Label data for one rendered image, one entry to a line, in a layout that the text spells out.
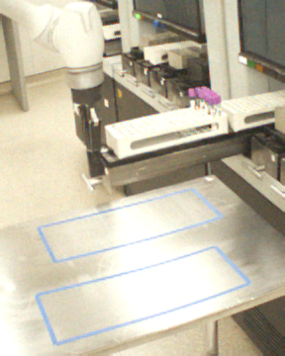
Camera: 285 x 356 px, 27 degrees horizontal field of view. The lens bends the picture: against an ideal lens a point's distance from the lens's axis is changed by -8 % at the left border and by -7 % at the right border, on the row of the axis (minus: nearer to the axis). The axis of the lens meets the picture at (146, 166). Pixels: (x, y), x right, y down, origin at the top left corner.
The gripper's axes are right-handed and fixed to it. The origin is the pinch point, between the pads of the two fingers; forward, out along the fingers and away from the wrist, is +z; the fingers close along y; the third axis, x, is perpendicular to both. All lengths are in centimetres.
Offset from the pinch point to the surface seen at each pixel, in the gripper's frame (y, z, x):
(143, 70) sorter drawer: 67, 0, -39
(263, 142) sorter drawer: -14.3, -1.3, -40.0
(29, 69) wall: 350, 65, -40
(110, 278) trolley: -51, -2, 13
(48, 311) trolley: -56, -2, 26
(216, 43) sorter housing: 25, -18, -48
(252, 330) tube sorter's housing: -12, 65, -40
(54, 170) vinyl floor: 173, 80, -21
